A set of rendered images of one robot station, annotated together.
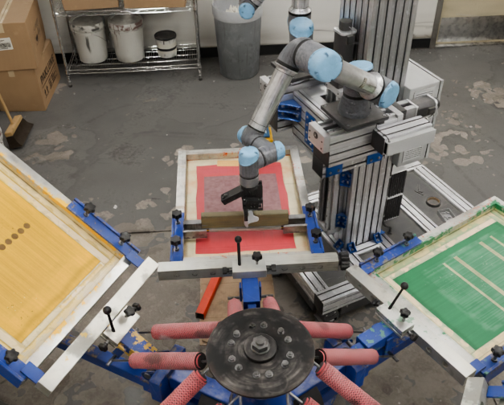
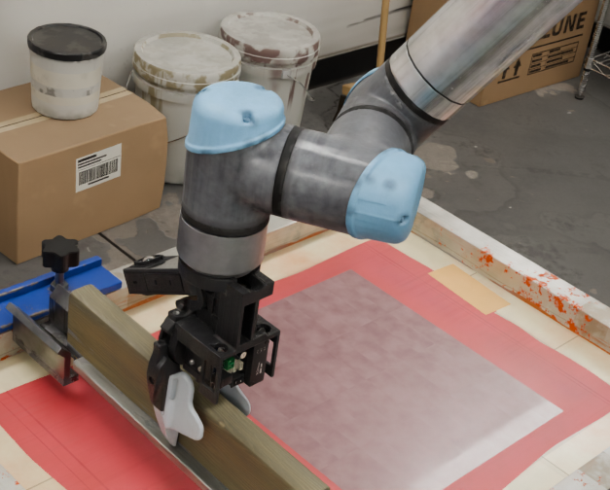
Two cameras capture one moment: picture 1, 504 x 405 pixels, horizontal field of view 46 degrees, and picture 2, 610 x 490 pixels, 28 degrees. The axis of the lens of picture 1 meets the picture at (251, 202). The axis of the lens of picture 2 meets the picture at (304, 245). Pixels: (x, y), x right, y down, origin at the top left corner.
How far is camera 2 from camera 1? 1.67 m
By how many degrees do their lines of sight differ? 36
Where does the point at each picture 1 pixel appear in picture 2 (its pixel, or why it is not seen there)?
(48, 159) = not seen: hidden behind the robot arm
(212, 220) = (93, 332)
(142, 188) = not seen: hidden behind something
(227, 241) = (106, 447)
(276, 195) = (461, 466)
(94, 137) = (506, 199)
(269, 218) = (245, 466)
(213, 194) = (295, 320)
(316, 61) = not seen: outside the picture
